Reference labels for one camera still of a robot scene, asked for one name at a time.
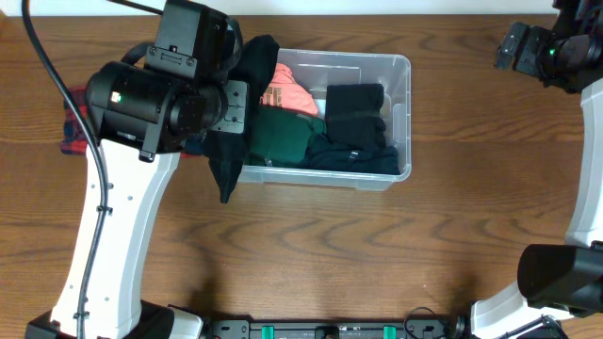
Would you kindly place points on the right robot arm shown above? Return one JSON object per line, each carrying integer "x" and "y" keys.
{"x": 556, "y": 282}

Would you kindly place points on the pink shirt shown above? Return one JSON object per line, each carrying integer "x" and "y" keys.
{"x": 283, "y": 91}

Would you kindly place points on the dark navy garment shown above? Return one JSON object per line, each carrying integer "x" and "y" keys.
{"x": 324, "y": 154}

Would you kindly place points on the dark green garment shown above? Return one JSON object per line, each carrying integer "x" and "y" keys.
{"x": 280, "y": 137}

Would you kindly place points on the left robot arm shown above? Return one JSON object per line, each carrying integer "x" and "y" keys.
{"x": 140, "y": 112}

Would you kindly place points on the red navy plaid shirt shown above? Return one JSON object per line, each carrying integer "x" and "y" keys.
{"x": 74, "y": 141}

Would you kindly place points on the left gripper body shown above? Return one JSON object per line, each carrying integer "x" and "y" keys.
{"x": 236, "y": 105}

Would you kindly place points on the black garment with strap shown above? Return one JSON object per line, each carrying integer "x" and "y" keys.
{"x": 353, "y": 116}

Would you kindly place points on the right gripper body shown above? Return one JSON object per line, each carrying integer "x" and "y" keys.
{"x": 542, "y": 53}

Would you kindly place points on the clear plastic storage bin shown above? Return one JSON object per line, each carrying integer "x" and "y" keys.
{"x": 315, "y": 71}

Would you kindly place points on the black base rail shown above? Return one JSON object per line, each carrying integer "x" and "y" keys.
{"x": 416, "y": 327}

